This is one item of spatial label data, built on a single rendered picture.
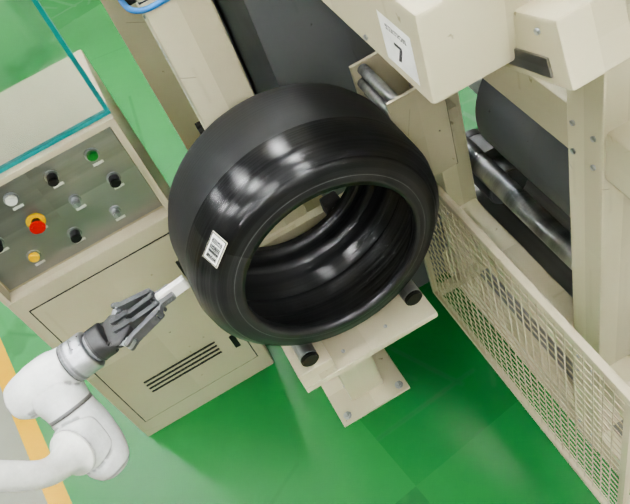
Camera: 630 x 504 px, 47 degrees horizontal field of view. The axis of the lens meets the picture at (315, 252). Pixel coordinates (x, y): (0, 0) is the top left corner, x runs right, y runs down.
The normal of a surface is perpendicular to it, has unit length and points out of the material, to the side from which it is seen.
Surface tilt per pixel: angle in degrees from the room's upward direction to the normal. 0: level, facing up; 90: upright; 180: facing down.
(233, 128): 9
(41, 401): 55
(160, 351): 90
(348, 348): 0
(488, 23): 90
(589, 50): 72
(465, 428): 0
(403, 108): 90
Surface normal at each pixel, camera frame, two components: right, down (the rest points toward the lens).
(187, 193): -0.78, -0.12
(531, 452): -0.28, -0.60
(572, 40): 0.31, 0.40
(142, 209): 0.42, 0.62
